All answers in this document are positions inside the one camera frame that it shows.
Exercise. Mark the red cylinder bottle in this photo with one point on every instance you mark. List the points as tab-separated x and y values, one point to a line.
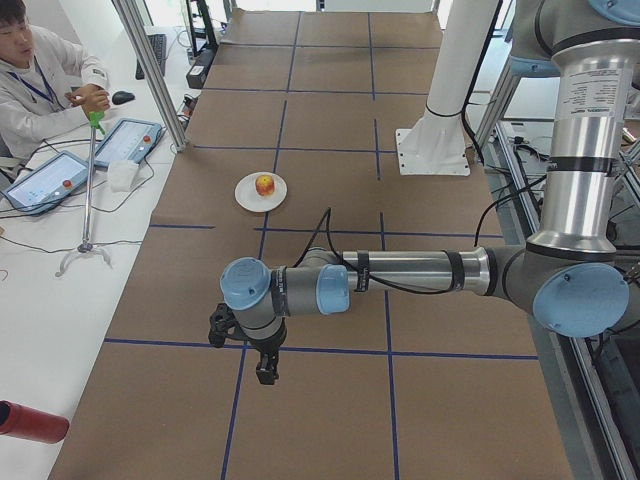
30	424

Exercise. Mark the red yellow apple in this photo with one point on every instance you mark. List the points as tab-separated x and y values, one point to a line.
265	185

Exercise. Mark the blue tablet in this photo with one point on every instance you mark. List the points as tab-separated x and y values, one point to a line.
48	185
129	139

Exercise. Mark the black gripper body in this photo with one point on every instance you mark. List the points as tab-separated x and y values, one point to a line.
267	345

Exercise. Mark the blue tablet near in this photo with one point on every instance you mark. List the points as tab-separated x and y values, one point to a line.
48	185

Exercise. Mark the person's hand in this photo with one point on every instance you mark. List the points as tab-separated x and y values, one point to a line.
90	97

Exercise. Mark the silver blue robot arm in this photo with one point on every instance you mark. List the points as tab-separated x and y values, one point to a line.
564	276

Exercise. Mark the black computer mouse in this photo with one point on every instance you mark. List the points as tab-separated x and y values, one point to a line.
122	97

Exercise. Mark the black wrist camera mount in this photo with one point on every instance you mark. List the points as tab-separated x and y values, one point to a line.
224	326

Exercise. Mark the silver reacher grabber stick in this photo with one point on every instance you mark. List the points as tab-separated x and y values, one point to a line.
86	248

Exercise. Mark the white round plate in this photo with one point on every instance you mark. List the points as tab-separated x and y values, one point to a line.
246	196

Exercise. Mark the person in white hoodie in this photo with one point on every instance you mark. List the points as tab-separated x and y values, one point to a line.
38	69

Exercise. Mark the brown paper table mat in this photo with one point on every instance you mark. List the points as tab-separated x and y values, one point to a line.
400	386

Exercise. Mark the blue tablet far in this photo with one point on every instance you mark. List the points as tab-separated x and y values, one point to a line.
129	139

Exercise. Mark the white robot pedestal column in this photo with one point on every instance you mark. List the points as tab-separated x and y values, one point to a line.
435	145

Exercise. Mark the black power box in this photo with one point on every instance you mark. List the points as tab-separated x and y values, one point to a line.
197	74

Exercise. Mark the aluminium frame post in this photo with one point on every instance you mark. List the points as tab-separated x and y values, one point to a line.
134	27

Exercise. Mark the white tissue cloth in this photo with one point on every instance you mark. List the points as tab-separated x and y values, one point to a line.
121	175

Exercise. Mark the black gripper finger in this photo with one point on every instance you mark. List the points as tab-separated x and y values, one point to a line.
267	368

